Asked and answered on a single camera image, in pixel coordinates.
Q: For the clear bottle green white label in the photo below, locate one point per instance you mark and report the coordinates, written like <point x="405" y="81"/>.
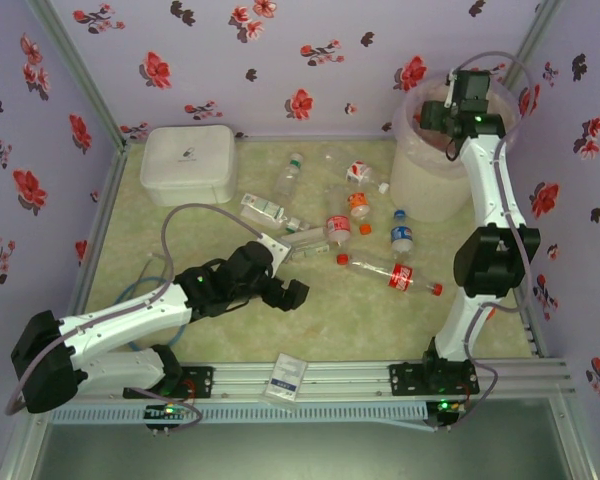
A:
<point x="307" y="240"/>

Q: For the clear bottle printed label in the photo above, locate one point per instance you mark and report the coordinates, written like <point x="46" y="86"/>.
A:
<point x="262" y="207"/>

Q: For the capless bottle red label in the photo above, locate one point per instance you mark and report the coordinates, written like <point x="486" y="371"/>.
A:
<point x="337" y="225"/>

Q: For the white bottle cap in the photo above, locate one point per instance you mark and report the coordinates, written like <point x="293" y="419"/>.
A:
<point x="382" y="188"/>

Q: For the crushed bottle red white label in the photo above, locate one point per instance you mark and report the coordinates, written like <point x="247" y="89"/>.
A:
<point x="357" y="171"/>

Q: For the orange bottle cap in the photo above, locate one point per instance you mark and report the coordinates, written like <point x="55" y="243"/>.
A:
<point x="365" y="229"/>

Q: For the cola bottle red cap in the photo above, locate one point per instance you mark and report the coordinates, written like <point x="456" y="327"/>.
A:
<point x="400" y="277"/>

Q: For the small clear bottle green cap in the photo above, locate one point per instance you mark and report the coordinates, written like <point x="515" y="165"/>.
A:
<point x="289" y="175"/>

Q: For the bottle with orange label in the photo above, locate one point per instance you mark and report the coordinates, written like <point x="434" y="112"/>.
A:
<point x="358" y="204"/>

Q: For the blue label bottle blue cap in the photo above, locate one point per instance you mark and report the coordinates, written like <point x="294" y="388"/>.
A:
<point x="401" y="235"/>

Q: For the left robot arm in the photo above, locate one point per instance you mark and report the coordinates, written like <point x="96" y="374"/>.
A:
<point x="130" y="312"/>

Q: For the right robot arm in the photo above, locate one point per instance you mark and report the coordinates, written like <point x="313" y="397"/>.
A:
<point x="485" y="180"/>

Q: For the white round bin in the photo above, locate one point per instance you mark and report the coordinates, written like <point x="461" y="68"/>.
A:
<point x="430" y="185"/>

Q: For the plastic bag with card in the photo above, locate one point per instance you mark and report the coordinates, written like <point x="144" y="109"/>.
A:
<point x="285" y="377"/>

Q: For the white zip case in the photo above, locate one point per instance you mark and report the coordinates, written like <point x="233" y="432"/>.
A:
<point x="187" y="160"/>

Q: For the left controller board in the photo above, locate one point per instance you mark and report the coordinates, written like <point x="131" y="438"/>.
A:
<point x="167" y="412"/>

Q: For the controller board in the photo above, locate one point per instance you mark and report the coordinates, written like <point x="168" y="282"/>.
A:
<point x="167" y="412"/>
<point x="447" y="410"/>

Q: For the right controller board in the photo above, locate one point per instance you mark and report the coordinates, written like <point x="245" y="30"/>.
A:
<point x="447" y="410"/>

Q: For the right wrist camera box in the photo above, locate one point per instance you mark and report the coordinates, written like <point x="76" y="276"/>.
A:
<point x="450" y="95"/>

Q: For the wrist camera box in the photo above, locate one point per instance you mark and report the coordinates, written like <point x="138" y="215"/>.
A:
<point x="450" y="95"/>
<point x="276" y="246"/>

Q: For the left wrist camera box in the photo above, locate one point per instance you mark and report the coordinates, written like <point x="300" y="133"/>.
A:
<point x="276" y="246"/>

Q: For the aluminium frame post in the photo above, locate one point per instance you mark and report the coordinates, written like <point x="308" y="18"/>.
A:
<point x="77" y="65"/>
<point x="530" y="42"/>

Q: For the wide aluminium base rail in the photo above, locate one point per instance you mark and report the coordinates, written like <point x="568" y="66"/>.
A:
<point x="350" y="380"/>

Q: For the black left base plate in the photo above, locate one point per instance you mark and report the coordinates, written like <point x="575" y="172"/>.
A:
<point x="202" y="380"/>

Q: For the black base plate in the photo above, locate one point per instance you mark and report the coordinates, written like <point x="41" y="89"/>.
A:
<point x="202" y="380"/>
<point x="405" y="377"/>

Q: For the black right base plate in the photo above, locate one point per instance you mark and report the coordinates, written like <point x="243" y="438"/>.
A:
<point x="405" y="377"/>

